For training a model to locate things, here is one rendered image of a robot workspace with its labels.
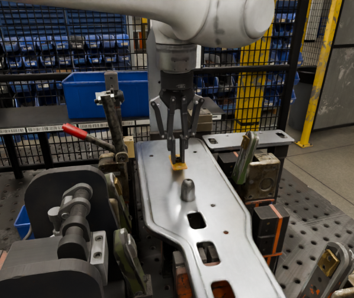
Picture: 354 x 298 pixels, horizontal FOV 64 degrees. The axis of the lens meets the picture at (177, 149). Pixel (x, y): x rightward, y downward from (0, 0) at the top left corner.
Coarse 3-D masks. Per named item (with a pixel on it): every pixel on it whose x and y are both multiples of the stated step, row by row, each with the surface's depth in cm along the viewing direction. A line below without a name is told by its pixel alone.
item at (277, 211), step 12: (276, 204) 63; (252, 216) 63; (264, 216) 60; (276, 216) 60; (288, 216) 60; (252, 228) 64; (264, 228) 60; (276, 228) 60; (264, 240) 61; (276, 240) 62; (264, 252) 63; (276, 252) 64; (276, 264) 68
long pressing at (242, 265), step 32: (160, 160) 79; (192, 160) 79; (160, 192) 66; (224, 192) 66; (160, 224) 56; (224, 224) 56; (192, 256) 48; (224, 256) 49; (256, 256) 49; (192, 288) 43; (256, 288) 43
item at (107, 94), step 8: (104, 96) 61; (112, 96) 63; (120, 96) 62; (104, 104) 62; (112, 104) 63; (112, 112) 63; (112, 120) 64; (112, 128) 65; (120, 128) 68; (112, 136) 66; (120, 136) 66; (120, 144) 67
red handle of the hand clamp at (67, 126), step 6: (66, 126) 64; (72, 126) 64; (66, 132) 64; (72, 132) 64; (78, 132) 65; (84, 132) 65; (84, 138) 65; (90, 138) 66; (96, 138) 67; (96, 144) 67; (102, 144) 67; (108, 144) 68; (108, 150) 68; (114, 150) 68
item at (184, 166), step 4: (176, 156) 78; (176, 160) 74; (180, 160) 74; (172, 164) 73; (176, 164) 73; (180, 164) 73; (184, 164) 73; (172, 168) 72; (176, 168) 71; (180, 168) 71; (184, 168) 71
